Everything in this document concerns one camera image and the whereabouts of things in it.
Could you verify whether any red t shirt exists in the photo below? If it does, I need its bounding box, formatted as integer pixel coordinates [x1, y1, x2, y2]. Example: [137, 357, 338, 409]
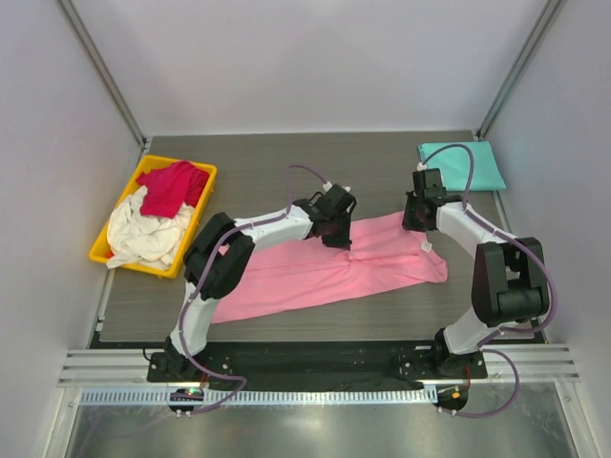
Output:
[137, 161, 210, 219]

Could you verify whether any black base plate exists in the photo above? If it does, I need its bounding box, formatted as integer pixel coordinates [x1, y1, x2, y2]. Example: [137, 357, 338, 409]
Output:
[145, 341, 488, 390]

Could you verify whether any aluminium frame post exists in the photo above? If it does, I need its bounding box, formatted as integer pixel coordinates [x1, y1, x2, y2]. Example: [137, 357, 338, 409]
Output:
[55, 0, 147, 151]
[474, 0, 566, 140]

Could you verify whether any pink t shirt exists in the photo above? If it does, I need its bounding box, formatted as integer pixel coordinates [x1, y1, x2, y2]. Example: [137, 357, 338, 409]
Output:
[213, 212, 448, 323]

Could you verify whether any white t shirt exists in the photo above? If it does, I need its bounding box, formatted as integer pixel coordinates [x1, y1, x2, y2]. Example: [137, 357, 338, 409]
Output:
[106, 186, 195, 271]

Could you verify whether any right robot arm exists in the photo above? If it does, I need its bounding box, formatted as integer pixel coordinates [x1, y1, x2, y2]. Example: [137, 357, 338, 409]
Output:
[402, 169, 550, 378]

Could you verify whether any aluminium front rail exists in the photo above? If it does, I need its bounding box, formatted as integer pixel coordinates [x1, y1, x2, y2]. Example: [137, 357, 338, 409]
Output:
[59, 343, 580, 386]

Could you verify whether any left aluminium frame post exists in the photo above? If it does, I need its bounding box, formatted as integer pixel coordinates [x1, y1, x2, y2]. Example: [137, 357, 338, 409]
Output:
[55, 0, 147, 151]

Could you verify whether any slotted cable duct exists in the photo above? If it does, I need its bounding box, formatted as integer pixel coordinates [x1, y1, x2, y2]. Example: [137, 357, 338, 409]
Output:
[80, 385, 437, 406]

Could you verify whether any folded teal t shirt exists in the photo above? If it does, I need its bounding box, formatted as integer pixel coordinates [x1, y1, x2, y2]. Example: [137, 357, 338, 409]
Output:
[418, 141, 506, 192]

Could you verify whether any right aluminium frame post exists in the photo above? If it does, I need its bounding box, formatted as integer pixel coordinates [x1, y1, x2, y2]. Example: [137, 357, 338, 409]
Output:
[474, 0, 566, 140]

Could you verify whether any yellow plastic bin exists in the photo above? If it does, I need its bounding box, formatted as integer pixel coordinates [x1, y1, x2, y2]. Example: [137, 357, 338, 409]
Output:
[89, 156, 218, 279]

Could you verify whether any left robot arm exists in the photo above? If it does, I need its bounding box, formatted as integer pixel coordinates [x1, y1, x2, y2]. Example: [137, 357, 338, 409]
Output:
[159, 183, 356, 382]

